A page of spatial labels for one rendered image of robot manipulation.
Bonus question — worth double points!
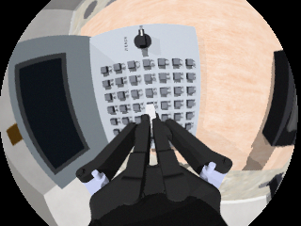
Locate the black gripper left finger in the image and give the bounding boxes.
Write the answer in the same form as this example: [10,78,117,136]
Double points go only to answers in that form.
[75,105,151,206]

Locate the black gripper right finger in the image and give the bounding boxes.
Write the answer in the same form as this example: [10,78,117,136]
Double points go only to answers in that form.
[150,105,233,204]

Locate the large grey cabinet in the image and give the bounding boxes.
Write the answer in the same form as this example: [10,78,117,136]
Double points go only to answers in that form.
[7,24,201,189]

